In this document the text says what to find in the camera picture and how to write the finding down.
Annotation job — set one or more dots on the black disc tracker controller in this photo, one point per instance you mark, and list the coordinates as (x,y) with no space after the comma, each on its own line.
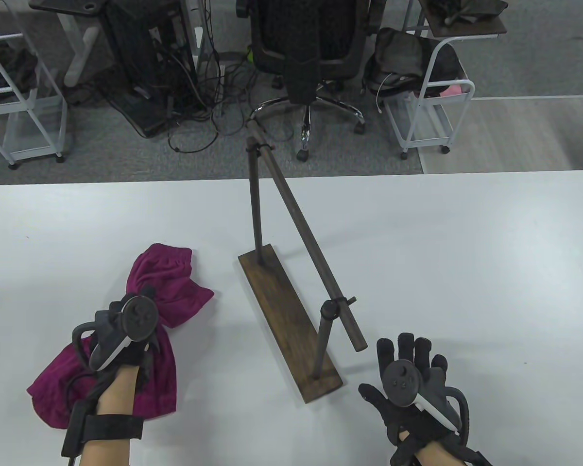
(140,318)
(402,383)

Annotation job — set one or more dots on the pile of dark items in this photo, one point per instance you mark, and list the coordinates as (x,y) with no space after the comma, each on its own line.
(466,7)

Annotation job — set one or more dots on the black bag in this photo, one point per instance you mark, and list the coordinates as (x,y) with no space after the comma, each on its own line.
(403,53)

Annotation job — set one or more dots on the black hanging garment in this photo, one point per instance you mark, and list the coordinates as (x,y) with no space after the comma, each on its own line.
(301,58)

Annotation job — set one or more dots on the magenta shorts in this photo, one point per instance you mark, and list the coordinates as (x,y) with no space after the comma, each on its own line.
(170,286)

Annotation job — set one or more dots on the person's right forearm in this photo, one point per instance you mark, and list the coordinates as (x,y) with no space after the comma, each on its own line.
(435,458)

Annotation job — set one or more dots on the brown side table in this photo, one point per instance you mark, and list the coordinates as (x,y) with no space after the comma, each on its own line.
(466,30)

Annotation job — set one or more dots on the person's left hand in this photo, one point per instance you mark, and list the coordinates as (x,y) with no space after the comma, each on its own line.
(133,357)

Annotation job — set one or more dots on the wooden desktop rack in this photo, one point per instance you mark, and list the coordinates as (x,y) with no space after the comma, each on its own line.
(282,310)

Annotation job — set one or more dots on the black wrist band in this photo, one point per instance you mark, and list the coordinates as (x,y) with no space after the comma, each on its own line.
(111,427)
(476,460)

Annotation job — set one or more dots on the pink cloth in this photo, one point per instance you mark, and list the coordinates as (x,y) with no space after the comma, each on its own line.
(454,91)

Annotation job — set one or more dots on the black computer tower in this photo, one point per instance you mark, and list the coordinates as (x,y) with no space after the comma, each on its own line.
(136,43)

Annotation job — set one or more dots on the person's right hand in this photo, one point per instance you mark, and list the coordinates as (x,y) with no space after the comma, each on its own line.
(387,359)

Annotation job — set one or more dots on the black office chair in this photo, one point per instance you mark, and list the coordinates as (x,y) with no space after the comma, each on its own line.
(330,43)

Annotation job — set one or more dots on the person's left forearm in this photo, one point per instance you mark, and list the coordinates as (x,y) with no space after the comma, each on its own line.
(116,393)

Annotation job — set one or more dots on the dark desk with white leg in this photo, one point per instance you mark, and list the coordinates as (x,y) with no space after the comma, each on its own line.
(82,53)

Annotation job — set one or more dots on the dark cloth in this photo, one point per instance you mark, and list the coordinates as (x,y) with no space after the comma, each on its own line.
(9,68)

